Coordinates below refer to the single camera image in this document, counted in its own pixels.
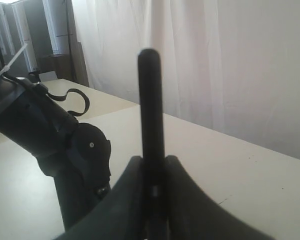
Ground black paintbrush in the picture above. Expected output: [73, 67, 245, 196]
[137, 48, 169, 240]

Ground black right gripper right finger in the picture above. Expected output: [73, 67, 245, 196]
[165, 155, 272, 240]

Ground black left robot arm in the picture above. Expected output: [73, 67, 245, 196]
[0, 73, 111, 230]

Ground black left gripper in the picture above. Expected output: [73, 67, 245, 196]
[37, 123, 112, 230]

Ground white zip tie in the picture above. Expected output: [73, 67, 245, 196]
[0, 43, 28, 77]

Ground white curtain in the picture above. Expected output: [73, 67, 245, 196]
[72, 0, 300, 159]

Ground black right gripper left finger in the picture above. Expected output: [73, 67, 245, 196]
[57, 156, 145, 240]

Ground black left camera cable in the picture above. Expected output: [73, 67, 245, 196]
[27, 72, 90, 117]

